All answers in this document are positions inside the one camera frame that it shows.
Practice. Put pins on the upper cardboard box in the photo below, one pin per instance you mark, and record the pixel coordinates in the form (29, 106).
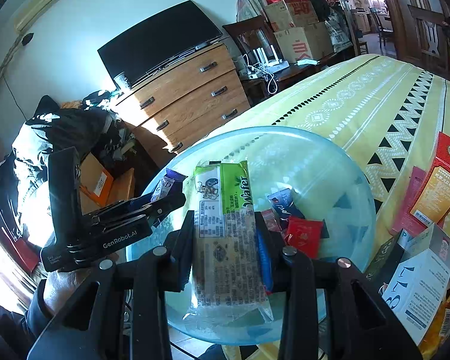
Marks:
(287, 14)

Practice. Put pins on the dark blue snack sachet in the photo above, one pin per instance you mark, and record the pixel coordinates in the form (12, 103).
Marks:
(283, 204)

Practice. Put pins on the backrest wooden chair by wardrobe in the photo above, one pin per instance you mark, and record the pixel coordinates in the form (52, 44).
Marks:
(433, 42)

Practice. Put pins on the pile of assorted snacks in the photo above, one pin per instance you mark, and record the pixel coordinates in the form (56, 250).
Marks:
(439, 330)

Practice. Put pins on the red orange tea box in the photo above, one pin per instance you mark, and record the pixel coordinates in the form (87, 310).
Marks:
(432, 203)

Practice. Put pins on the clear blue plastic bowl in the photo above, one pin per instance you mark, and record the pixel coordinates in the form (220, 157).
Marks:
(326, 184)

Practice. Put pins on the white wifi router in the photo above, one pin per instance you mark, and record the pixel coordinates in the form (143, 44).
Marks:
(266, 65)

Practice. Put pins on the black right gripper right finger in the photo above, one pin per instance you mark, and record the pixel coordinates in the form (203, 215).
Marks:
(270, 256)

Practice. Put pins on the black flat television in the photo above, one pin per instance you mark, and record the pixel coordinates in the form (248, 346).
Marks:
(156, 41)

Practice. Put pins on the small red sachet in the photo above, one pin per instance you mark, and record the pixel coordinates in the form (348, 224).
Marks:
(304, 235)

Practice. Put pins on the black clothes heap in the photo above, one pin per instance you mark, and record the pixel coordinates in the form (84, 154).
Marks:
(89, 125)

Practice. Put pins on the lower cardboard box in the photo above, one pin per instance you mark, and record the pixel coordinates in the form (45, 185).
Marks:
(310, 42)

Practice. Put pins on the yellow patterned bed sheet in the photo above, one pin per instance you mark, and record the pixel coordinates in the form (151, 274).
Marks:
(384, 113)

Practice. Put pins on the wooden chest of drawers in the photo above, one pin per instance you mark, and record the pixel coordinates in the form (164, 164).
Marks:
(186, 101)

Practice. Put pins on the dark wooden chair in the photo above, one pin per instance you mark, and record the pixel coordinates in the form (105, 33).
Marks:
(252, 34)

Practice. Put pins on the white tall carton box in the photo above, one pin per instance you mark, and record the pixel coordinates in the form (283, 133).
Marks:
(419, 283)

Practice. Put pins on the blue white snack pack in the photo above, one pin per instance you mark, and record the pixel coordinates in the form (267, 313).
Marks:
(170, 183)

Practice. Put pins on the left hand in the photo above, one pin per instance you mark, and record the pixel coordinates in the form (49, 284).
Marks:
(60, 286)

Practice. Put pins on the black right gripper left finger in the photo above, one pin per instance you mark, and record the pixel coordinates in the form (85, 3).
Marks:
(179, 263)

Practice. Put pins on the orange cardboard box on floor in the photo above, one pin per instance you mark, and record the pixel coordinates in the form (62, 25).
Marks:
(98, 189)

